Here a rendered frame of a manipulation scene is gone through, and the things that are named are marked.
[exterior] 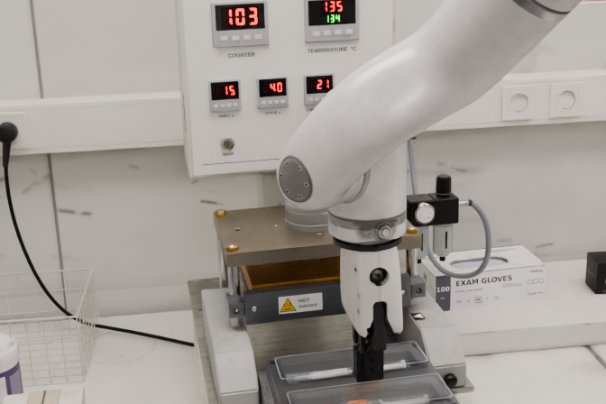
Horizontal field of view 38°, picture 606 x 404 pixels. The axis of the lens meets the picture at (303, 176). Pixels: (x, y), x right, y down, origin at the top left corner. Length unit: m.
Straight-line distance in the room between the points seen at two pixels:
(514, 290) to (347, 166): 1.00
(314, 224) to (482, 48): 0.51
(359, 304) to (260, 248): 0.27
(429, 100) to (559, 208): 1.21
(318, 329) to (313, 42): 0.43
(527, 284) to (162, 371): 0.72
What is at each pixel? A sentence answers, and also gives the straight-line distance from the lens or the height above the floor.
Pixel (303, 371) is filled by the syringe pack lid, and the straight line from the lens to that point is 1.09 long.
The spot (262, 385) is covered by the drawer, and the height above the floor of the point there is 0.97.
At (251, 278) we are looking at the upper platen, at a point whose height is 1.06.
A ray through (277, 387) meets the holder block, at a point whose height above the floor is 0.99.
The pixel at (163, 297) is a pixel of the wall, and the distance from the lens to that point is 1.89.
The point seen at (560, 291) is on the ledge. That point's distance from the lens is 1.86.
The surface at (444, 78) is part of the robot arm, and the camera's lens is 0.81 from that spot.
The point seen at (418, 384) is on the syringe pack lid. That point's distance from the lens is 1.07.
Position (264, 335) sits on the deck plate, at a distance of 1.35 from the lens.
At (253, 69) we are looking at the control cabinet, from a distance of 1.33.
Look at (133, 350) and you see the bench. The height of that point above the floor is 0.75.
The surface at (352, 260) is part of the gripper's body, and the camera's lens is 0.94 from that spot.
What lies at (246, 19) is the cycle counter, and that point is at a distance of 1.32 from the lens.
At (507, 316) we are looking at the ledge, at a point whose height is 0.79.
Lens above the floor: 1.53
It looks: 17 degrees down
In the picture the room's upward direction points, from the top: 2 degrees counter-clockwise
